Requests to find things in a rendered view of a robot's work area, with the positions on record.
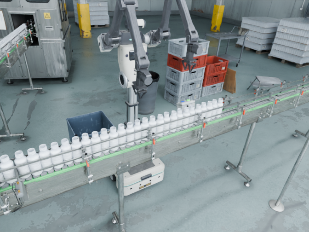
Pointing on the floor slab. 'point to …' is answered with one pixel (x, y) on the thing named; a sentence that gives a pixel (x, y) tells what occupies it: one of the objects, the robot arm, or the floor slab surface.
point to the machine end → (57, 53)
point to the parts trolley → (227, 44)
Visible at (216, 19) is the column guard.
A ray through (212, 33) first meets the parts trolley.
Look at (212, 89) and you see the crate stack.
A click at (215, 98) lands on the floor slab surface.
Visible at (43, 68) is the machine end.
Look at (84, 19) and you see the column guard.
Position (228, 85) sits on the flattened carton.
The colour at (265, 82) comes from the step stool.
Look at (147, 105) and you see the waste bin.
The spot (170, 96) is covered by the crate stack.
